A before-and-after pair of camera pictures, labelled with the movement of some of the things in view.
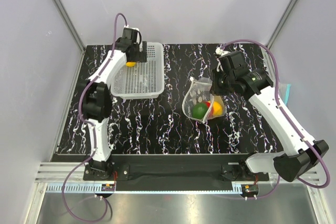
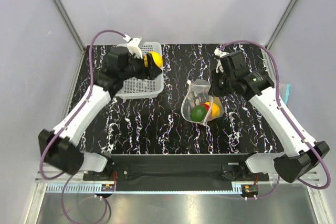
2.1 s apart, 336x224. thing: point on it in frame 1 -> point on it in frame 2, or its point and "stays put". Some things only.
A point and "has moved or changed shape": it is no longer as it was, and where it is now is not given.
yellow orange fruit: x=130 y=64 has moved or changed shape
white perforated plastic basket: x=145 y=80 stays put
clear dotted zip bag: x=199 y=104 stays put
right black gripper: x=214 y=89 stays put
